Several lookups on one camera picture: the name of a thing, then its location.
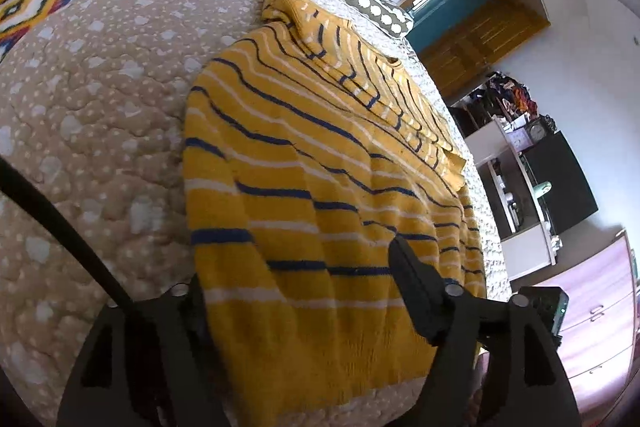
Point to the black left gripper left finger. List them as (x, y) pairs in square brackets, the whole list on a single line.
[(153, 365)]

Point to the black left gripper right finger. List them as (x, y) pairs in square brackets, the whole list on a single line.
[(525, 384)]

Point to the yellow striped knit sweater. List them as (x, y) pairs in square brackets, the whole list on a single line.
[(306, 152)]

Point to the cluttered clothes pile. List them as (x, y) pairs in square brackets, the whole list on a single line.
[(499, 96)]

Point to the pink drawer cabinet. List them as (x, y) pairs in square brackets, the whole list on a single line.
[(599, 323)]

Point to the white shelf unit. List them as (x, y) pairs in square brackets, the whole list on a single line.
[(527, 236)]

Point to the black television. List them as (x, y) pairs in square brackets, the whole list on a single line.
[(570, 200)]

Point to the desk clock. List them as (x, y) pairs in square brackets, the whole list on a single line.
[(537, 129)]

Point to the beige quilted bedspread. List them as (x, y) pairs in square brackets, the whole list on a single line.
[(92, 100)]

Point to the brown wooden door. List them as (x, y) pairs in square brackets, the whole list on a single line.
[(461, 58)]

